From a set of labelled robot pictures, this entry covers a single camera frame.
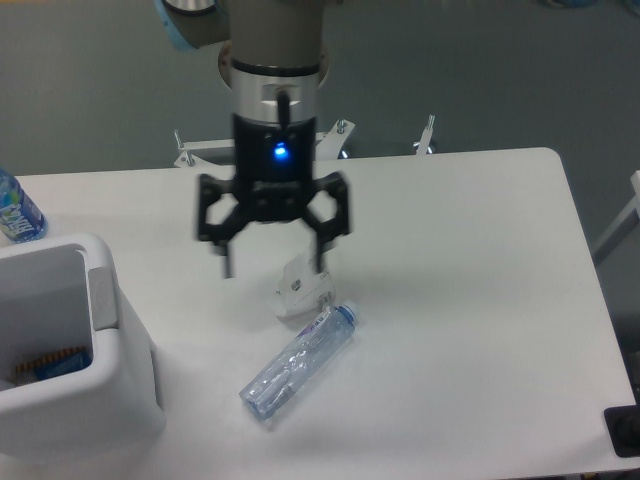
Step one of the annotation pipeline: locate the black clamp at table corner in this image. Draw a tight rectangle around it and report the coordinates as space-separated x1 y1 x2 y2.
604 405 639 458

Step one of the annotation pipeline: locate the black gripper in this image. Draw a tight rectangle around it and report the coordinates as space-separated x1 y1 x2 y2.
196 114 351 279

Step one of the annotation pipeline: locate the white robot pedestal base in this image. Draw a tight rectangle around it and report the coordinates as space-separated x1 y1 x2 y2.
172 39 437 169

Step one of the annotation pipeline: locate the crumpled white paper packet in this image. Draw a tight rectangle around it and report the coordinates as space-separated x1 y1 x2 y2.
268 250 336 321

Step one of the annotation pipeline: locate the white frame at right edge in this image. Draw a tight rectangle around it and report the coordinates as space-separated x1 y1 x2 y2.
591 171 639 266

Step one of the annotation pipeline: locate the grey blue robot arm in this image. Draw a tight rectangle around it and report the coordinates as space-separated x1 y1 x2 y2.
155 1 351 271

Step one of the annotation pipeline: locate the blue snack packet in bin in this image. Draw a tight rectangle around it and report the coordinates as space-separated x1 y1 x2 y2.
14 347 92 384

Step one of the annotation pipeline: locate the white push-lid trash can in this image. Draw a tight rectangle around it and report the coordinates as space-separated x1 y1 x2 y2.
1 234 165 463

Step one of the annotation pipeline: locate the blue labelled water bottle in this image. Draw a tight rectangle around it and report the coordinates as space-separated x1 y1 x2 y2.
1 169 48 243

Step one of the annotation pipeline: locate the clear empty plastic bottle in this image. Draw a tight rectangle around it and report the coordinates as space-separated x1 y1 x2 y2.
239 301 359 421

